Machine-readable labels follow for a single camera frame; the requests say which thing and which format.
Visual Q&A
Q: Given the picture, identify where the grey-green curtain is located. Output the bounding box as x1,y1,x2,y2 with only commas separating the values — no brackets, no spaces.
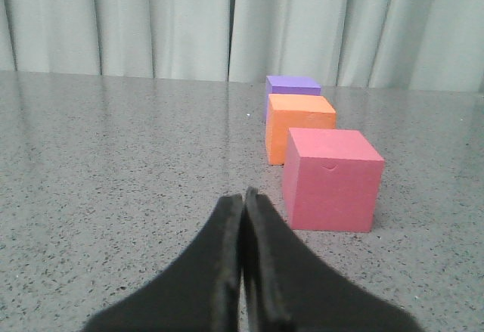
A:
1,0,483,92

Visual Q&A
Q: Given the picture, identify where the pink foam cube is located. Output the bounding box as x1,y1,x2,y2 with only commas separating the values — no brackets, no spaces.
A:
282,128,385,232

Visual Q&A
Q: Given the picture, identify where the orange foam cube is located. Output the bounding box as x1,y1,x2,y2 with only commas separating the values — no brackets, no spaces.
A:
265,93,337,165

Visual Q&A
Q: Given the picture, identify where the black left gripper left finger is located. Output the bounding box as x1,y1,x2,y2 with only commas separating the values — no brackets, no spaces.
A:
84,194,243,331

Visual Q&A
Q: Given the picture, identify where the purple foam cube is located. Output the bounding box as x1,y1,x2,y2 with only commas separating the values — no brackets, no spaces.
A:
264,75,321,119

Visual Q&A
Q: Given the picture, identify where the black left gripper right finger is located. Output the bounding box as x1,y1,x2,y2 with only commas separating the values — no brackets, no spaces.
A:
241,188,420,331

